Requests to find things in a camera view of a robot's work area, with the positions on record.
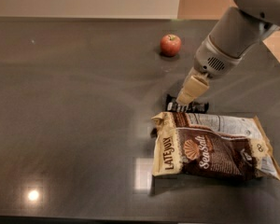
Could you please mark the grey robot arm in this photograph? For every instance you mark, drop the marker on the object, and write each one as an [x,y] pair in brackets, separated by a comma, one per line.
[265,10]

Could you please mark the black rxbar chocolate wrapper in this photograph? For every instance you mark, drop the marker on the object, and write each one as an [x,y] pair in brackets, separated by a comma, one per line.
[172,105]

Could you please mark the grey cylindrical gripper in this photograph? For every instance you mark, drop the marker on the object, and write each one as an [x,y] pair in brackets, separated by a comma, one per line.
[212,61]

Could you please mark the brown Late July chip bag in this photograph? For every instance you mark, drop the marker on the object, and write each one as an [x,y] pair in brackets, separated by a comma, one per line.
[212,146]

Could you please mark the red apple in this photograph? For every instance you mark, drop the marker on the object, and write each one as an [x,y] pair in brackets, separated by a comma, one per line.
[170,45]

